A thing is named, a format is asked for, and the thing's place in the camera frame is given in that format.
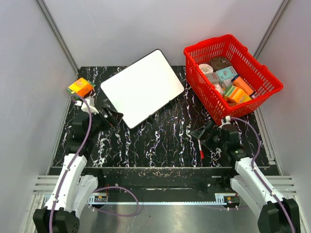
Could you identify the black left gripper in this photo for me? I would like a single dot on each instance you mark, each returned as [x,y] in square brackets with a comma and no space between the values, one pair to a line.
[116,116]

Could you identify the white toilet paper roll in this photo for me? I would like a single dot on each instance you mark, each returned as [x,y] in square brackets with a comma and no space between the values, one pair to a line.
[206,68]

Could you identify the brown round lid jar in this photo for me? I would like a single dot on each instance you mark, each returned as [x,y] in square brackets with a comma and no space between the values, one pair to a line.
[219,62]

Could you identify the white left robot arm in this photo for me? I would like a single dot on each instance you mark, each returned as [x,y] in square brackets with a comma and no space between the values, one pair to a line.
[62,211]

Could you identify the white whiteboard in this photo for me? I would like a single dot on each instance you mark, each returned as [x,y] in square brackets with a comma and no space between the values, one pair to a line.
[142,88]

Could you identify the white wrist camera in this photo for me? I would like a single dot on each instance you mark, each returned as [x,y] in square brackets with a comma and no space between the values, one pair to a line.
[90,103]
[226,120]

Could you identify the orange green snack box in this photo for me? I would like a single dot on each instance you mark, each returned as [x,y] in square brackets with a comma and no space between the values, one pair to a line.
[81,87]

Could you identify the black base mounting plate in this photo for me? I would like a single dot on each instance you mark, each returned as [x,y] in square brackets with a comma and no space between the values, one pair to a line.
[164,177]

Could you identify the yellow green sponge pack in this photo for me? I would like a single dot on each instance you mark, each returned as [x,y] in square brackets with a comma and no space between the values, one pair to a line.
[236,95]

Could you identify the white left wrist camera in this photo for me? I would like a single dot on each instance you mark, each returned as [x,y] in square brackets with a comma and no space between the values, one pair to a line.
[90,103]

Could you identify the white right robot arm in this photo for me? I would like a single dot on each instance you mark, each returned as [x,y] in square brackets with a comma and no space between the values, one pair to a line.
[274,212]

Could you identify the teal cardboard box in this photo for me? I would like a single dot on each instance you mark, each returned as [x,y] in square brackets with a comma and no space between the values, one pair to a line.
[226,73]

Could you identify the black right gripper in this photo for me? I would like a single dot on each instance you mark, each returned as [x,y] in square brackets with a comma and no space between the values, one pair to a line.
[199,133]

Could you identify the red plastic shopping basket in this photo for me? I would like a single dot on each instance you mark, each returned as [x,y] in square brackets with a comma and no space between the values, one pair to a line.
[209,89]

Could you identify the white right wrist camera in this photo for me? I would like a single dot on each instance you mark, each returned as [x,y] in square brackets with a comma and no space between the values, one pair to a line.
[226,120]

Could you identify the red whiteboard marker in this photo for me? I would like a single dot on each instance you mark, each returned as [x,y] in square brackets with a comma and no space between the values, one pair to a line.
[202,156]

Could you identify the orange blue box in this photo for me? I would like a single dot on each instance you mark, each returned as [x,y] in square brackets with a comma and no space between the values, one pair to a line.
[238,81]

